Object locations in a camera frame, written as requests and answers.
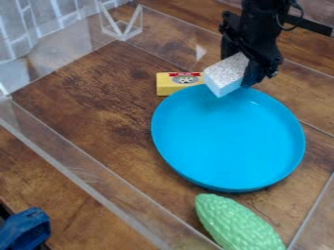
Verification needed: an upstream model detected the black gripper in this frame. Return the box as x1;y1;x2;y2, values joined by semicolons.
219;0;284;88

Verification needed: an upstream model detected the white speckled foam block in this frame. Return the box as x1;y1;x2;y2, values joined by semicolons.
203;53;249;98

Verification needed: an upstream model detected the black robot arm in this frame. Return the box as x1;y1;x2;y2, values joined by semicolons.
219;0;291;87

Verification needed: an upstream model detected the blue round tray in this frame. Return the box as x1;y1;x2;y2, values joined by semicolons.
150;85;305;192

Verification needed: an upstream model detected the yellow rectangular box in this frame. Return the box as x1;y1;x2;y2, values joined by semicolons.
156;72;203;96

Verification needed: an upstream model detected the white grid curtain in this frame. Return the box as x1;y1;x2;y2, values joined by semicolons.
0;0;132;64

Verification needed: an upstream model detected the green bitter gourd toy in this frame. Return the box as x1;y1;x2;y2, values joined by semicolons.
195;193;285;250

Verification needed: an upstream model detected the black cable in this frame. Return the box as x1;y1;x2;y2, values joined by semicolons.
275;0;305;32

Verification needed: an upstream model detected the clear acrylic enclosure wall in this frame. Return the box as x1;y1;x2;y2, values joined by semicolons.
0;0;334;250

